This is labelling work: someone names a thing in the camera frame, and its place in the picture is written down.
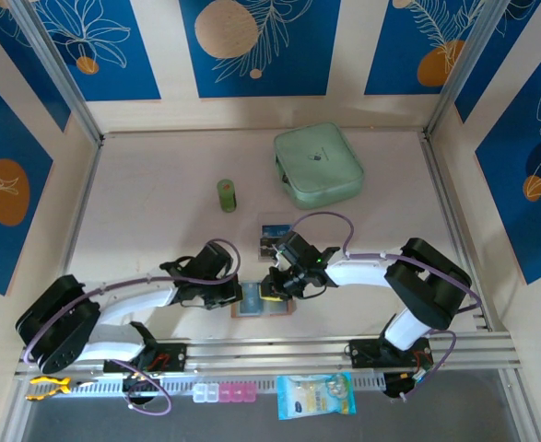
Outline pink pill organizer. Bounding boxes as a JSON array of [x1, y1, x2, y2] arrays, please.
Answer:
[[218, 383, 257, 404]]

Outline blue yellow plastic packet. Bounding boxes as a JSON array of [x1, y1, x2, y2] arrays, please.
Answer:
[[276, 371, 359, 421]]

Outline green cylindrical can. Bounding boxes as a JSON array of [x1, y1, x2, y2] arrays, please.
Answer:
[[216, 178, 240, 215]]

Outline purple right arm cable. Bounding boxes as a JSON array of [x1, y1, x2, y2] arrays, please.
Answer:
[[290, 211, 483, 401]]

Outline brown leather card holder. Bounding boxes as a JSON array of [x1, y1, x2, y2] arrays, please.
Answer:
[[230, 280, 297, 319]]

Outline aluminium frame post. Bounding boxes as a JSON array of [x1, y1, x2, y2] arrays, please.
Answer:
[[425, 0, 521, 139], [9, 0, 105, 146]]

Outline clear pill organizer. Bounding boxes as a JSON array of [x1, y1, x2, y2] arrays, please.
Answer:
[[192, 383, 220, 404]]

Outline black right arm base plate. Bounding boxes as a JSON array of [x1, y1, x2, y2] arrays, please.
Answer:
[[347, 338, 432, 369]]

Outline pale green zipper pouch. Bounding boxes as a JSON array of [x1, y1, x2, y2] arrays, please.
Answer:
[[272, 122, 367, 212]]

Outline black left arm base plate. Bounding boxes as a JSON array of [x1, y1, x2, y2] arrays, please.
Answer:
[[103, 343, 189, 375]]

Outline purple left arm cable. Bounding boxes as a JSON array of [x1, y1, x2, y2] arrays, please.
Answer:
[[23, 238, 242, 418]]

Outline yellow black pliers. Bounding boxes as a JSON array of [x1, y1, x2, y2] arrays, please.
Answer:
[[24, 375, 97, 402]]

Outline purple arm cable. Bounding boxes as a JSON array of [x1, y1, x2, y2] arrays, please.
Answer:
[[290, 211, 483, 401], [23, 238, 242, 418]]

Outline aluminium mounting rail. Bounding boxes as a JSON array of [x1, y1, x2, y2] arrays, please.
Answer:
[[14, 331, 524, 375]]

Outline aluminium table side rail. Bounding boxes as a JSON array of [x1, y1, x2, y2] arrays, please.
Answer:
[[419, 131, 501, 332], [48, 137, 105, 319]]

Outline perforated grey cable tray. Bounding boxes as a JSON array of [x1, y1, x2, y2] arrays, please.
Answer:
[[69, 375, 386, 397]]

